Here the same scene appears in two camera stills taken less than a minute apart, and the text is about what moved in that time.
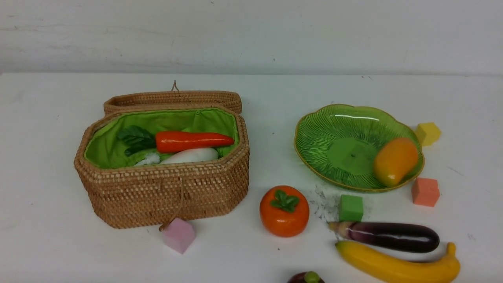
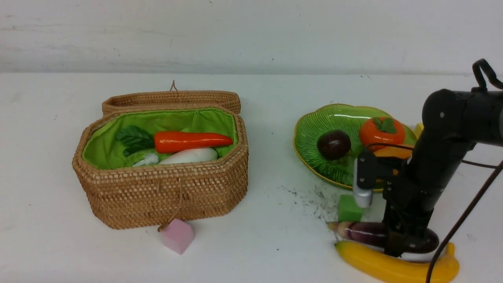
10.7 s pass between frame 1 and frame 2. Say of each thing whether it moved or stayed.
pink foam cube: stayed
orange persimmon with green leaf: moved
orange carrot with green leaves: stayed
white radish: stayed
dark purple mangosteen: moved
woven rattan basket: stayed
